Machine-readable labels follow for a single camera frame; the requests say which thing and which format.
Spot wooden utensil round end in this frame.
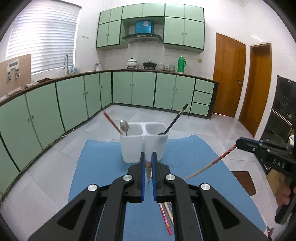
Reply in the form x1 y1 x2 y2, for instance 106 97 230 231
145 161 152 183

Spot red handled bamboo chopstick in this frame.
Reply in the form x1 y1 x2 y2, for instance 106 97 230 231
183 145 236 181

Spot black chopstick silver band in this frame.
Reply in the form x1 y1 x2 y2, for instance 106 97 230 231
159 103 188 135

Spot green lower kitchen cabinets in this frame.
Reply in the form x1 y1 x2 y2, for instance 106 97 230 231
1 70 218 193

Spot green kitchen cabinets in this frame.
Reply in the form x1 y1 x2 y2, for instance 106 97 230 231
1 70 218 193
96 3 205 53

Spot green upper kitchen cabinets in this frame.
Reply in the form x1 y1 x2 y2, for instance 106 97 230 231
96 3 205 53

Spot person's right hand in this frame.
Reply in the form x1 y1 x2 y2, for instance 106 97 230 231
275 182 292 206

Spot white plastic utensil holder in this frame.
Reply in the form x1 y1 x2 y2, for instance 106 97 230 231
120 122 169 164

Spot black oven cabinet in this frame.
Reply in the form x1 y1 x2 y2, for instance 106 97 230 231
260 76 295 155

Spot brown wooden stool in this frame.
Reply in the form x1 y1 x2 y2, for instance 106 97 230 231
231 171 256 196

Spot metal spoon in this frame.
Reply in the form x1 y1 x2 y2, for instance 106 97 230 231
120 120 129 135

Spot brown wooden door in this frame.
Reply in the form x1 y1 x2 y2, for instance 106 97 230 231
213 33 246 118
238 43 272 137

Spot plain bamboo chopstick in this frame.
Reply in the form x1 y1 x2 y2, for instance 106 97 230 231
164 202 174 225

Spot red orange bamboo chopstick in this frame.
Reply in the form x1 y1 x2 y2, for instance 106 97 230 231
159 203 172 235

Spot black wok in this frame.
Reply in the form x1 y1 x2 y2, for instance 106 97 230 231
142 59 157 70

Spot white cooking pot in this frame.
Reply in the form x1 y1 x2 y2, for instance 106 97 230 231
126 58 138 69

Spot green thermos bottle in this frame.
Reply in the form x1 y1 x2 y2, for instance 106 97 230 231
177 55 186 73

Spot chrome sink faucet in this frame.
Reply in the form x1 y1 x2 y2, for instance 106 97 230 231
63 54 69 76

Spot blue range hood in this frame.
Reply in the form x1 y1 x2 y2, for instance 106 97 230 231
121 19 164 44

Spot brown cardboard box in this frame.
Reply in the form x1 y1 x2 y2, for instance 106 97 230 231
0 54 31 97

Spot white window blind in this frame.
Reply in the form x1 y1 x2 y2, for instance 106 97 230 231
6 1 81 73

